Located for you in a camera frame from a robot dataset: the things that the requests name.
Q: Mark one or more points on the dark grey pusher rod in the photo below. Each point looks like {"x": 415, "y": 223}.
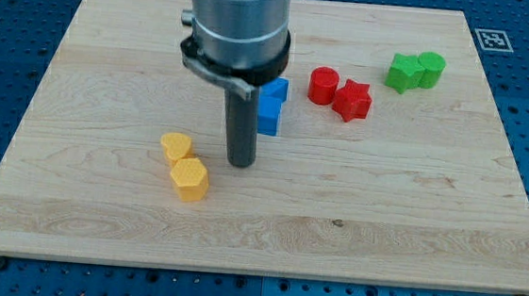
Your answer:
{"x": 241, "y": 128}

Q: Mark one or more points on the black clamp ring mount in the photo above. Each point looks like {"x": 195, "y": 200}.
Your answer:
{"x": 241, "y": 82}

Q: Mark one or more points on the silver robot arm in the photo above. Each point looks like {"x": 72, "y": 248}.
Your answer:
{"x": 238, "y": 46}

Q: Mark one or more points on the yellow hexagon block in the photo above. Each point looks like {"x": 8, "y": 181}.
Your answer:
{"x": 190, "y": 179}

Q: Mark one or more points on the blue pentagon block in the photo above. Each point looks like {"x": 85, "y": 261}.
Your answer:
{"x": 269, "y": 115}

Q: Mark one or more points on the blue cube block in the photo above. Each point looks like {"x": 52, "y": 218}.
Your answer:
{"x": 277, "y": 89}

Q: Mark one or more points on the yellow heart block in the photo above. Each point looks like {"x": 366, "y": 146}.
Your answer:
{"x": 176, "y": 146}

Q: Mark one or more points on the red cylinder block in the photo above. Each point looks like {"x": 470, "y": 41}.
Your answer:
{"x": 323, "y": 83}

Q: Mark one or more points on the red star block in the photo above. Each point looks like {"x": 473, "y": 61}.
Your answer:
{"x": 352, "y": 101}

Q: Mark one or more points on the green star block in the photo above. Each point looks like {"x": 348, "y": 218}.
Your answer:
{"x": 405, "y": 73}

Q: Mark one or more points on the green cylinder block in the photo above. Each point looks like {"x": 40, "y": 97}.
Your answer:
{"x": 433, "y": 64}

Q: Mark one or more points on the wooden board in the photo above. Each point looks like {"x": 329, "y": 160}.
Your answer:
{"x": 423, "y": 193}

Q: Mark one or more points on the white fiducial marker tag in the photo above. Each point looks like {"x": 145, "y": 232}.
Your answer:
{"x": 493, "y": 40}

